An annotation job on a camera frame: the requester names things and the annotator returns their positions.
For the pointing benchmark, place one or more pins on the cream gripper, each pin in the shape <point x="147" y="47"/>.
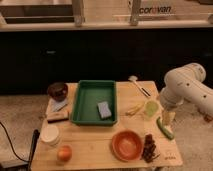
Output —
<point x="168" y="117"/>

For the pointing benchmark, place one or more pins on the white round container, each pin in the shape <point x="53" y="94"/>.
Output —
<point x="50" y="135"/>

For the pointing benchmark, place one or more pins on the dark grape bunch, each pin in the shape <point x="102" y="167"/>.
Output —
<point x="149" y="149"/>

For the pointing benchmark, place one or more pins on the grey cloth piece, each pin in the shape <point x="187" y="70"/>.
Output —
<point x="56" y="106"/>

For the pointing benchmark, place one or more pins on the corovan cardboard box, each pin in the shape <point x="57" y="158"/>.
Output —
<point x="175" y="9"/>

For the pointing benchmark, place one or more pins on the black stand bar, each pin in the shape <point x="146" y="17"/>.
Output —
<point x="35" y="137"/>

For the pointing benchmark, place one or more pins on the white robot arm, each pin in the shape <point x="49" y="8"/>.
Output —
<point x="186" y="83"/>

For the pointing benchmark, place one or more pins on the wooden block brush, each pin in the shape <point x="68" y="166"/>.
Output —
<point x="57" y="116"/>

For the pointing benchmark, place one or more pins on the light green cup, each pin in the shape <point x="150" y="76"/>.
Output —
<point x="151" y="108"/>

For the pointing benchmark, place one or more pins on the orange apple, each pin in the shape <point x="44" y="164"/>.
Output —
<point x="64" y="153"/>

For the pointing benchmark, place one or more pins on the red bowl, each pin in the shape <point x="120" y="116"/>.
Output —
<point x="127" y="146"/>

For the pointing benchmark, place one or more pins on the dark brown bowl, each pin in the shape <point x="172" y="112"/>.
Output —
<point x="58" y="91"/>

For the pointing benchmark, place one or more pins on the yellow banana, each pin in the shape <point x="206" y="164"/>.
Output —
<point x="134" y="109"/>

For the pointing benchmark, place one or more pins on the green cucumber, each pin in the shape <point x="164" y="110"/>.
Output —
<point x="165" y="132"/>

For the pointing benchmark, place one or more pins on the green plastic tray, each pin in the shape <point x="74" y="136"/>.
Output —
<point x="88" y="95"/>

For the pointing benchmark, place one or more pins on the metal shelf frame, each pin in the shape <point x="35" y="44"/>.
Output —
<point x="44" y="15"/>

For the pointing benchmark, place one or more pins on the blue sponge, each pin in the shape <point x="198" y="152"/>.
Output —
<point x="104" y="110"/>

